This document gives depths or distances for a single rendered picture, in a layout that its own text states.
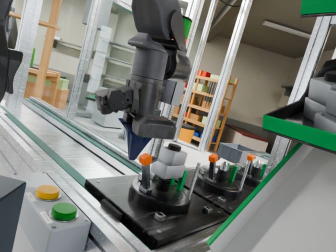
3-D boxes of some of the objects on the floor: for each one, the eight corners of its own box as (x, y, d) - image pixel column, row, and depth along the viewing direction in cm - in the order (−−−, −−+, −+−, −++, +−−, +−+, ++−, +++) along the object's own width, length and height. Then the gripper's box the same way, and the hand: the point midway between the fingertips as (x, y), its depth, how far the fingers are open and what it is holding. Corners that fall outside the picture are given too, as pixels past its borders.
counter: (236, 148, 830) (242, 128, 821) (260, 168, 626) (269, 141, 617) (216, 143, 826) (222, 122, 816) (234, 161, 622) (243, 133, 613)
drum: (177, 163, 462) (189, 124, 452) (187, 173, 418) (200, 130, 408) (153, 159, 445) (165, 118, 435) (161, 168, 401) (174, 124, 392)
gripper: (187, 87, 38) (166, 182, 41) (145, 75, 54) (132, 144, 57) (149, 80, 35) (129, 182, 38) (117, 69, 51) (105, 142, 55)
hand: (134, 142), depth 47 cm, fingers closed
